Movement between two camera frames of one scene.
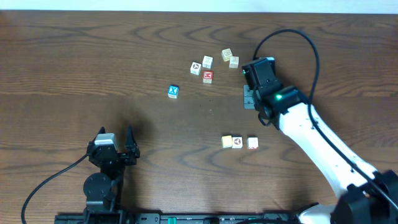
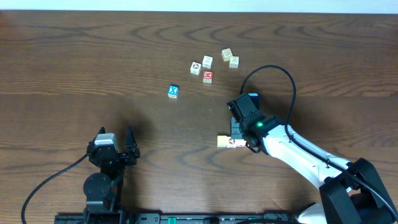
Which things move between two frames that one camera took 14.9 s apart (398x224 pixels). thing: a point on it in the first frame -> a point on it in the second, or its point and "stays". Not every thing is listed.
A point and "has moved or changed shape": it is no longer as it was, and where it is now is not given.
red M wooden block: x=208 y=77 stays
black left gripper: x=121 y=156 stays
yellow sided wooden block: x=226 y=54 stays
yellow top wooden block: x=226 y=141 has moved or changed shape
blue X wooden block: x=173 y=91 stays
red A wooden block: x=252 y=143 has moved or changed shape
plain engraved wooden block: x=234 y=61 stays
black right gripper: x=254 y=105 -> x=243 y=137
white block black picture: x=196 y=68 stays
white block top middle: x=208 y=61 stays
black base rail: x=124 y=216 stays
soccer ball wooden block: x=237 y=142 has moved or changed shape
